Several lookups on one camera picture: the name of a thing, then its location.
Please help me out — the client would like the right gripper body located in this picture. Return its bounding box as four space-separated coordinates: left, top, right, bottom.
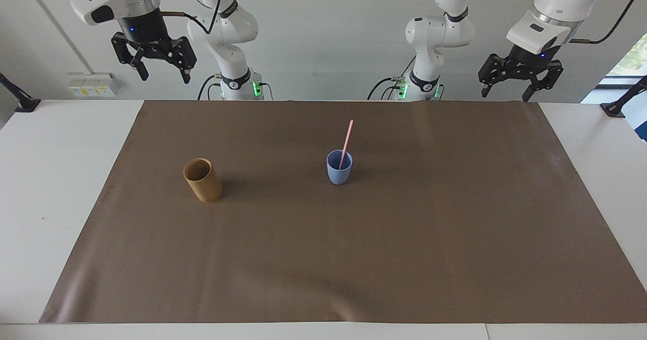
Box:
119 9 176 58

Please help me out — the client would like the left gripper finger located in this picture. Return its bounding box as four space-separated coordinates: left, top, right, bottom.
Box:
478 53 517 99
522 60 565 103

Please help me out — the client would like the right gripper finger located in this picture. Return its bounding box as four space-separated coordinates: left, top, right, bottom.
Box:
111 32 150 82
155 36 198 84

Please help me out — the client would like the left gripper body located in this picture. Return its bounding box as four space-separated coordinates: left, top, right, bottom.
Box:
505 43 563 76

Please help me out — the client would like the brown cup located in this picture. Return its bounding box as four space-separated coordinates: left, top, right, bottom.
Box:
182 158 223 203

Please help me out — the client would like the pink chopstick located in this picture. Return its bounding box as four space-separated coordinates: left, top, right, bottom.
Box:
338 119 355 170

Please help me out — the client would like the blue cup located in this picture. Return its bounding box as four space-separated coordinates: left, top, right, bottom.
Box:
326 149 354 185

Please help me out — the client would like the black stand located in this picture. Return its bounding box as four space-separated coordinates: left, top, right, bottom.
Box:
0 72 41 113
600 74 647 118

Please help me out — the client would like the window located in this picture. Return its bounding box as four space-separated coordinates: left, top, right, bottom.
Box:
580 31 647 104

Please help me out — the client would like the black cable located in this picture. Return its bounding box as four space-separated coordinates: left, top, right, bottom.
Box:
161 0 223 35
366 55 418 101
570 0 647 45
197 74 223 101

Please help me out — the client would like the white wall socket box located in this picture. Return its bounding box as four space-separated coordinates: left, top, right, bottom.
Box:
68 72 121 99

